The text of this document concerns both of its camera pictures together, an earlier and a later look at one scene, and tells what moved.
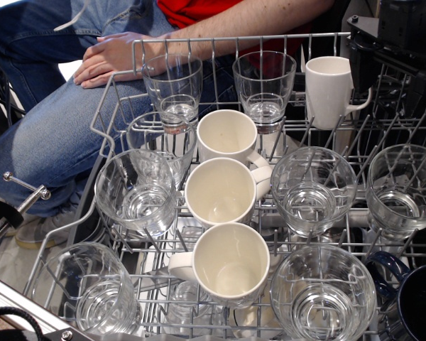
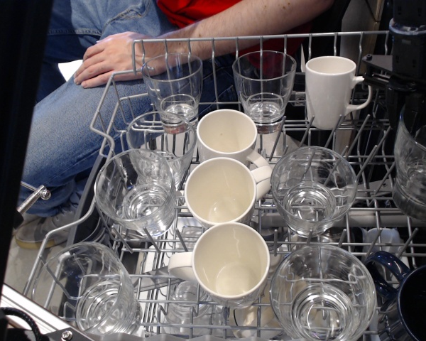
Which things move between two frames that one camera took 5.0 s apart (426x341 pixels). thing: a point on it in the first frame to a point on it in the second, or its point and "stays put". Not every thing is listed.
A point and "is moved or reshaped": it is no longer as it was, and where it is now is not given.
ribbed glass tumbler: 310,185 stays put
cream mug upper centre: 228,133 stays put
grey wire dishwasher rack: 264,187 stays put
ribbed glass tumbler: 403,190 is moved or reshaped
